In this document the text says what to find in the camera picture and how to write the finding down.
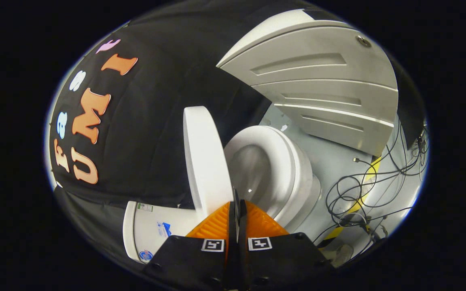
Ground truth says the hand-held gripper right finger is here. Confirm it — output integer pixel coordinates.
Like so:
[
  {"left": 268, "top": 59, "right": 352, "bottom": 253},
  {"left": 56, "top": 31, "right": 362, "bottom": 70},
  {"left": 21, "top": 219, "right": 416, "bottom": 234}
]
[{"left": 238, "top": 198, "right": 335, "bottom": 291}]

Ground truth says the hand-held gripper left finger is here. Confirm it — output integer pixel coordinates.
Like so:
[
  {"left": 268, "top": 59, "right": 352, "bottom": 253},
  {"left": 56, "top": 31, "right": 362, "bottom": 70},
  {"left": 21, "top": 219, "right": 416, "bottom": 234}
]
[{"left": 142, "top": 189, "right": 239, "bottom": 291}]

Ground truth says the white toilet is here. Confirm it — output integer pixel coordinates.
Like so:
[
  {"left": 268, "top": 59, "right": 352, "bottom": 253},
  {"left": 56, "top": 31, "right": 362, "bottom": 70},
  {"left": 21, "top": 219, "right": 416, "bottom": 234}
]
[{"left": 122, "top": 125, "right": 322, "bottom": 264}]

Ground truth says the black backdrop cloth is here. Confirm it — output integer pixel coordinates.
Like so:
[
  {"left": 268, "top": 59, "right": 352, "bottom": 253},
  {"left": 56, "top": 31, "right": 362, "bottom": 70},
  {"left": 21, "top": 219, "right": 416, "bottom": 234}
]
[{"left": 48, "top": 0, "right": 427, "bottom": 265}]

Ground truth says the white toilet seat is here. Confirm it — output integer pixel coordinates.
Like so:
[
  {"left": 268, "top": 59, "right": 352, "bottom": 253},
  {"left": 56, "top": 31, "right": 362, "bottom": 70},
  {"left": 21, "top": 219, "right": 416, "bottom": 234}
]
[{"left": 224, "top": 125, "right": 304, "bottom": 227}]

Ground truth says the tangle of black cables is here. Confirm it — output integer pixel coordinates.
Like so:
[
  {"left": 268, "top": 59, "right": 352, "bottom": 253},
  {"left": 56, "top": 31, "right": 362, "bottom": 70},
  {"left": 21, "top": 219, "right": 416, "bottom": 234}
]
[{"left": 324, "top": 117, "right": 430, "bottom": 254}]

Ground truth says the white toilet lid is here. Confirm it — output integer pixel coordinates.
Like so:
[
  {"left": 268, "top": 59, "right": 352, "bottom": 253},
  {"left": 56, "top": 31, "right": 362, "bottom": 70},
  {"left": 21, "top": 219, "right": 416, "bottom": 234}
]
[{"left": 183, "top": 106, "right": 234, "bottom": 222}]

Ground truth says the yellow floor tape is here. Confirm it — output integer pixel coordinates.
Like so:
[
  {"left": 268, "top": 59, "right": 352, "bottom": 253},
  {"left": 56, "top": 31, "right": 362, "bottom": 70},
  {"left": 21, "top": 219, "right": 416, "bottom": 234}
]
[{"left": 324, "top": 156, "right": 383, "bottom": 241}]

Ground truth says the white drawer cabinet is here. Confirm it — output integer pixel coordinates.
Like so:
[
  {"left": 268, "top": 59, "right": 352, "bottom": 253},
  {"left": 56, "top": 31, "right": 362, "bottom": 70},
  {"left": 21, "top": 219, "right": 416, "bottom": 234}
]
[{"left": 216, "top": 9, "right": 399, "bottom": 158}]

